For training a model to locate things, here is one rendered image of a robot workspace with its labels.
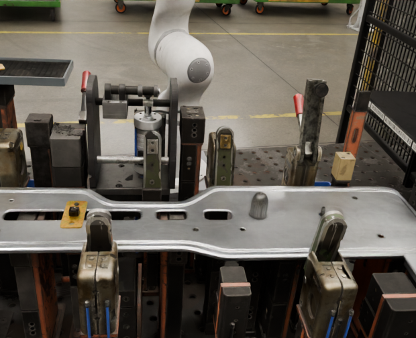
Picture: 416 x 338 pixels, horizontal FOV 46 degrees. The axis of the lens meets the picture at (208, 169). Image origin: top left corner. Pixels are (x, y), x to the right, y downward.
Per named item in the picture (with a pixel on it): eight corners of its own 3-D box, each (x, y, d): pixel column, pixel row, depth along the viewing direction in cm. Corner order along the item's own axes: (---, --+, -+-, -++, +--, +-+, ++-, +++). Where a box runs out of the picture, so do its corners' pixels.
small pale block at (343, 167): (310, 292, 118) (340, 159, 100) (306, 282, 121) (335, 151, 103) (324, 291, 118) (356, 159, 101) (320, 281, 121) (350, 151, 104)
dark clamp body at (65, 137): (52, 290, 113) (35, 142, 94) (62, 254, 124) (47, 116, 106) (99, 290, 114) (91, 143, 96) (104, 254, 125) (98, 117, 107)
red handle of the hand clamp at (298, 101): (299, 153, 101) (290, 92, 108) (296, 158, 103) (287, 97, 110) (319, 153, 102) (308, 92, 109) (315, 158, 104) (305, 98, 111)
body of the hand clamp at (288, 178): (272, 286, 119) (294, 159, 102) (266, 267, 125) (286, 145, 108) (295, 285, 120) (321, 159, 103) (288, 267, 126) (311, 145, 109)
